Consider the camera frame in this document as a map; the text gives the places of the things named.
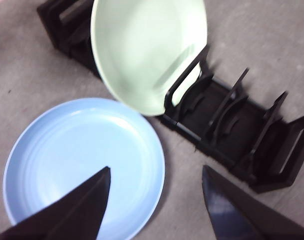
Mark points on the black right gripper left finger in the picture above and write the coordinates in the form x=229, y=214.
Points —
x=77, y=207

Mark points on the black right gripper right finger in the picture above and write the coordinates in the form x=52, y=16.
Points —
x=241, y=215

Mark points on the blue plate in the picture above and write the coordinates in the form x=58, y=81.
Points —
x=67, y=140

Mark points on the green plate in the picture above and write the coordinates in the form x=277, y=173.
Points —
x=141, y=50

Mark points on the black plastic dish rack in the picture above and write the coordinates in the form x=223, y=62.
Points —
x=216, y=120

